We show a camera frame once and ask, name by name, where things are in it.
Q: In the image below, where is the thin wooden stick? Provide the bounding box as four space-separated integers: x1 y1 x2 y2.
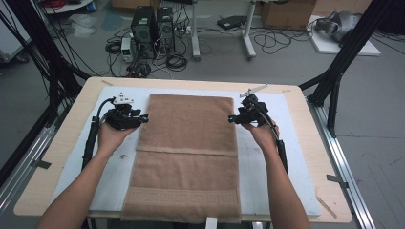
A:
314 195 338 219

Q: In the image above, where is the white floor board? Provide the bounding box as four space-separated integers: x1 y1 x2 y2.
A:
307 14 382 57

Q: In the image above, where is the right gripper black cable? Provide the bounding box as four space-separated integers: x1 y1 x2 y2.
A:
257 102 289 177

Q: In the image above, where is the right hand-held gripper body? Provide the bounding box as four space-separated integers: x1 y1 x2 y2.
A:
239 83 270 128

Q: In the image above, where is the clear plastic bag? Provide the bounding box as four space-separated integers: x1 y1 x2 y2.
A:
68 13 98 38

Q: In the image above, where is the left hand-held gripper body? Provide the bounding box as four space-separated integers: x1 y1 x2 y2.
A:
104 93 140 131

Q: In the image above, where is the looped black floor cable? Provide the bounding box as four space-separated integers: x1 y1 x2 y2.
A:
253 28 314 55

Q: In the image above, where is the person's right hand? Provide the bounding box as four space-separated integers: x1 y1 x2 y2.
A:
241 119 281 155

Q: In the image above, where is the beige towel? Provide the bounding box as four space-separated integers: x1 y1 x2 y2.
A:
120 94 243 224

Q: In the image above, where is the black metal frame stand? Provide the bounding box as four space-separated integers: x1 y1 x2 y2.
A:
0 0 93 129
298 0 405 138

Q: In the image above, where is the white round table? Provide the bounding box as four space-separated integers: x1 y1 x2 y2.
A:
40 0 96 15

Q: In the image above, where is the black computer tower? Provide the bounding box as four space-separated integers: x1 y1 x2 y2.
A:
156 7 177 53
131 6 158 60

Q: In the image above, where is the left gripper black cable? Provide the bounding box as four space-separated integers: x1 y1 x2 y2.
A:
81 97 116 172

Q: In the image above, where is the black flat device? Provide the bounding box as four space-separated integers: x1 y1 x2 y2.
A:
217 15 248 31

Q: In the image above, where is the white power supply unit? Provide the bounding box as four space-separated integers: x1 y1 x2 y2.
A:
120 37 134 63

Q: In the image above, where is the aluminium rail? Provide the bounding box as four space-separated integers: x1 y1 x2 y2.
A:
0 101 76 218
306 97 377 229

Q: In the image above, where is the large cardboard box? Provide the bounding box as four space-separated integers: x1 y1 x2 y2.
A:
261 0 318 31

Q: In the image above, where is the coiled black cable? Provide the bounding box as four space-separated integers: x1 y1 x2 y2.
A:
104 39 123 55
165 52 189 73

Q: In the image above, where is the white metal table stand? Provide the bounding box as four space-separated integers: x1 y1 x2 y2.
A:
190 0 258 62

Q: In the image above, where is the grey rounded device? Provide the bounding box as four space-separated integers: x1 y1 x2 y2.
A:
314 10 363 43

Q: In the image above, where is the person's left hand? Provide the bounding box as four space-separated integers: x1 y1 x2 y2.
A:
96 121 139 156

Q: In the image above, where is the grey tape piece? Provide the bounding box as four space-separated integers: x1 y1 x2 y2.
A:
30 159 53 170
326 174 350 189

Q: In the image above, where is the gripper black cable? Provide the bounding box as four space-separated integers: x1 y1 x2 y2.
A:
257 102 289 177
81 97 116 172

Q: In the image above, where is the white paper strip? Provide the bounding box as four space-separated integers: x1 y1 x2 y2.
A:
204 216 219 229

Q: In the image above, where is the flat cardboard box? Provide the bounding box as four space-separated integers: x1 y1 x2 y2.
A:
111 0 160 10

